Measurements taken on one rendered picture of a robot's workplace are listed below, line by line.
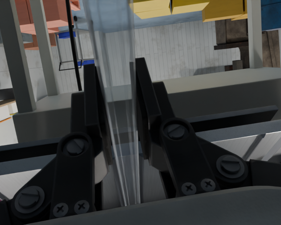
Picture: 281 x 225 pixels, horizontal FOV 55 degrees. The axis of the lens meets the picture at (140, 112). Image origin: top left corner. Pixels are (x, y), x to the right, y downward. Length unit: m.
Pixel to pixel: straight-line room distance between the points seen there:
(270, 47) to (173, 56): 3.80
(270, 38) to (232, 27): 0.83
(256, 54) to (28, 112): 0.70
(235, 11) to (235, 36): 1.57
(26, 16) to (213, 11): 2.71
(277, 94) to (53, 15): 2.96
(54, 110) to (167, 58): 8.81
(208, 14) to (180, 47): 4.85
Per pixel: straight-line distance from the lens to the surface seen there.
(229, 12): 4.63
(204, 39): 9.43
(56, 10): 3.37
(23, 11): 3.51
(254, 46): 0.95
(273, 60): 6.46
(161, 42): 9.32
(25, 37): 5.45
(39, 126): 0.58
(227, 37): 6.10
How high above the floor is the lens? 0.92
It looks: 11 degrees up
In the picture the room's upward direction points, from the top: 173 degrees clockwise
